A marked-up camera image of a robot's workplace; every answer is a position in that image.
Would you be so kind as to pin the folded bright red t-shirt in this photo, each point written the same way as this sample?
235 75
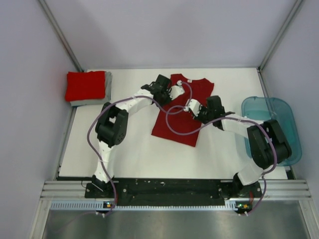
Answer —
85 86

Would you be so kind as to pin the dark red t-shirt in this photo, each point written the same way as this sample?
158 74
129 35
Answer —
183 122

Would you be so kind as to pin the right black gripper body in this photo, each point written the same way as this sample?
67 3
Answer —
204 114

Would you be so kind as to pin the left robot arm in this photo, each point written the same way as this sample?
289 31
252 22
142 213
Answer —
110 127

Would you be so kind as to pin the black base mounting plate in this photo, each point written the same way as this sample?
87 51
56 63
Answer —
165 192

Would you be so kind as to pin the left aluminium frame post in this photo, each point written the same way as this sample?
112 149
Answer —
59 34

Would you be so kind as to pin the translucent blue plastic bin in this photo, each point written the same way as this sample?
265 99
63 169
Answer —
259 108

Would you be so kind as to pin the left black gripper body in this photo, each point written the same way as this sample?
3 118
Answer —
165 98

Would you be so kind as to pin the right aluminium frame post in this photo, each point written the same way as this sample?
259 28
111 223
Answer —
297 6

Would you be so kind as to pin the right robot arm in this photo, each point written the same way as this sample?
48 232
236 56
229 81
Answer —
268 143

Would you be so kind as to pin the grey slotted cable duct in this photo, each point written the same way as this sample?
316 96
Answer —
104 206

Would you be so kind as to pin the folded grey t-shirt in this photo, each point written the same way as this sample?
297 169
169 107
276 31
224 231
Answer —
107 98

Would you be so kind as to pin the aluminium frame post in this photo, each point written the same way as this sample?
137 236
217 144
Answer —
59 34
297 6

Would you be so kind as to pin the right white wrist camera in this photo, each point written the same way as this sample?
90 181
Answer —
193 107

